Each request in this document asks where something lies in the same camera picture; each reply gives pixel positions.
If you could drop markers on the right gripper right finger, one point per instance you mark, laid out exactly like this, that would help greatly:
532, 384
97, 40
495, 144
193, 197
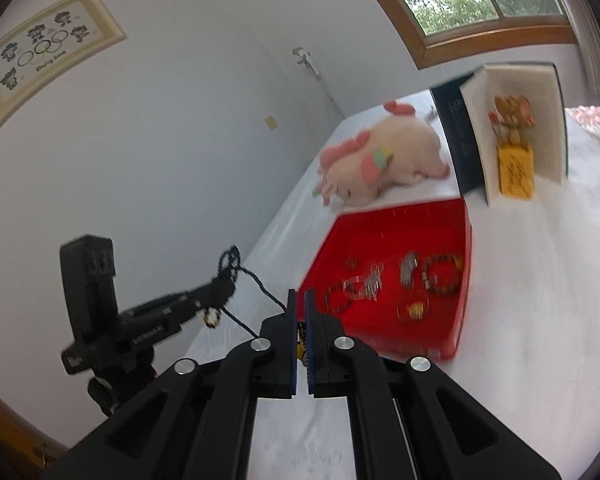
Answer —
410, 420

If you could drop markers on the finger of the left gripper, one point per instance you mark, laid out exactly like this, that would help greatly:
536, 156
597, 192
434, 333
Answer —
180, 307

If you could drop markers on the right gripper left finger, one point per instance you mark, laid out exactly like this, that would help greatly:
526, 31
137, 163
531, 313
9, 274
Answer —
195, 421

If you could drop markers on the gold bangle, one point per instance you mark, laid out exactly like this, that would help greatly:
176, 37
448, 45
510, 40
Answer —
413, 311

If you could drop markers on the red tin tray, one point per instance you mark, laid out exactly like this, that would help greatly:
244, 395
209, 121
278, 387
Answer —
440, 233

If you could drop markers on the silver wristwatch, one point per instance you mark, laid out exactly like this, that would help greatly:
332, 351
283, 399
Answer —
407, 268

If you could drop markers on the pink unicorn plush toy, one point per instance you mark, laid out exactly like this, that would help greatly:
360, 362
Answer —
399, 150

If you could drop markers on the framed olympic picture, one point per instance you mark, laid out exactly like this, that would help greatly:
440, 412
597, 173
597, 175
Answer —
41, 49

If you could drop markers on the open standing book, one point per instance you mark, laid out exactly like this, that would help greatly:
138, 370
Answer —
464, 103

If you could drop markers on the mouse figurine on yellow block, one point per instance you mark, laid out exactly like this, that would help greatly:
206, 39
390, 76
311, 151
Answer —
511, 117

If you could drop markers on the yellow wall socket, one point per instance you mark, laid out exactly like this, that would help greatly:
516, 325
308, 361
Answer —
271, 122

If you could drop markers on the wall pipe fixture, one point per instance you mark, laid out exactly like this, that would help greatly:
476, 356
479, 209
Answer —
305, 59

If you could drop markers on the wooden window frame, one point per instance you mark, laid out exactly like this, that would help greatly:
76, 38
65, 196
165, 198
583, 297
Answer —
440, 31

